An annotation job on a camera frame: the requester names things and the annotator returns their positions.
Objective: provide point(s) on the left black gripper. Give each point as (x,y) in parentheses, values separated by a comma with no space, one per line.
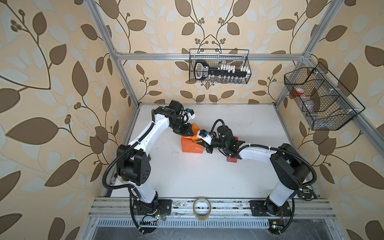
(185,131)

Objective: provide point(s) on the yellow orange wrapping paper sheet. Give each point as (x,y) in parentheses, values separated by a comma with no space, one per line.
(188,143)

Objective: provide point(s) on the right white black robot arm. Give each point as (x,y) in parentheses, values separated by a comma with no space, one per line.
(293,171)

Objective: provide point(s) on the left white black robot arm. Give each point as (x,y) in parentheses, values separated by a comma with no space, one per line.
(131,168)

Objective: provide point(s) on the clear tape roll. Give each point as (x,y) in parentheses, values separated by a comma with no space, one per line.
(202,209)

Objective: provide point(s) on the red capped clear jar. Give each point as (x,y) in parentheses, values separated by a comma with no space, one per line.
(298,92)

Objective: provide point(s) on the black yellow tape measure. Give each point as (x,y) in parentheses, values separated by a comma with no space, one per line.
(306,194)

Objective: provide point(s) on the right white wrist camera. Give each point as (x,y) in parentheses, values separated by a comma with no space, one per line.
(205,136)

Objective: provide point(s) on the black socket set rail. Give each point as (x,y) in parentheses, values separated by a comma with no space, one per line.
(202,70)

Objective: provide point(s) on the back black wire basket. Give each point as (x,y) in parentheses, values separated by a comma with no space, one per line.
(237,57)

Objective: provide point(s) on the side black wire basket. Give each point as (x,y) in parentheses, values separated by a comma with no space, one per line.
(328,104)

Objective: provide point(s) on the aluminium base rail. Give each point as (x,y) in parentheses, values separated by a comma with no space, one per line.
(224,208)

